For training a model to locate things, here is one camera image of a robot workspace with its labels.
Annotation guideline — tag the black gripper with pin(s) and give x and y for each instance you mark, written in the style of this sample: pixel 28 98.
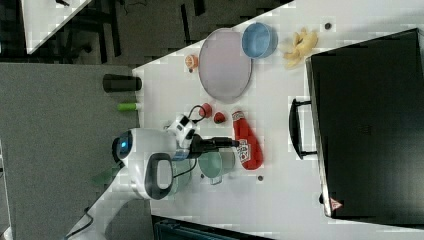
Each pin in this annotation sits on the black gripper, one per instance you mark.
pixel 200 146

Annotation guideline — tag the red ketchup bottle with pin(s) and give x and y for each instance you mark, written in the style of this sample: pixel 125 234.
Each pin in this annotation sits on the red ketchup bottle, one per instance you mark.
pixel 249 150

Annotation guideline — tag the green strainer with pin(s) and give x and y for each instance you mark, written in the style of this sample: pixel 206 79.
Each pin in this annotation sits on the green strainer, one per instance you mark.
pixel 182 176

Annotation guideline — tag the green mug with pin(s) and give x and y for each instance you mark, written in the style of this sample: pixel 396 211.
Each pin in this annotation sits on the green mug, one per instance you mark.
pixel 214 165

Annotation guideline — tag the red strawberry toy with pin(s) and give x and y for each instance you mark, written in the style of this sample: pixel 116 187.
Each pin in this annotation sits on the red strawberry toy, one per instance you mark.
pixel 219 118

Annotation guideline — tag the pink strawberry toy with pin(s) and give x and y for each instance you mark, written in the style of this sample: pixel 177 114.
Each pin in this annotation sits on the pink strawberry toy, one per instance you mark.
pixel 205 110

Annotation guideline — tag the purple plate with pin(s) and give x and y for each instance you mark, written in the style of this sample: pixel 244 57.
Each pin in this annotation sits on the purple plate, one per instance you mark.
pixel 224 70

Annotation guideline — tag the orange slice toy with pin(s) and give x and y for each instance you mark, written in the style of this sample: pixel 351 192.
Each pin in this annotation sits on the orange slice toy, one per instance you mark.
pixel 191 62

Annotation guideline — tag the blue cup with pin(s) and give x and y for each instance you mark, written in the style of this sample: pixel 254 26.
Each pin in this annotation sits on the blue cup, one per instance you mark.
pixel 259 40

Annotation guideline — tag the green pear toy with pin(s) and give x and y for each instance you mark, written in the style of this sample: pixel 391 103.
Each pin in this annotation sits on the green pear toy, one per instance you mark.
pixel 129 106

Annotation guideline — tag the peeled banana toy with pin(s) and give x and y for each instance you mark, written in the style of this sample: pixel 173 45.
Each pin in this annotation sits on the peeled banana toy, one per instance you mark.
pixel 302 45

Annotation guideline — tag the black cylinder cup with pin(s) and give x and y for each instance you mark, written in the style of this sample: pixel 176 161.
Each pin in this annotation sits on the black cylinder cup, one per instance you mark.
pixel 121 83

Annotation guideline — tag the black toaster oven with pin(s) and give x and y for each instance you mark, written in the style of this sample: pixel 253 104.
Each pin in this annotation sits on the black toaster oven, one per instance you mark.
pixel 367 111

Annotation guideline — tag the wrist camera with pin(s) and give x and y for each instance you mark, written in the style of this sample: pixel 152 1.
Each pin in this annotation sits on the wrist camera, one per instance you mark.
pixel 184 129

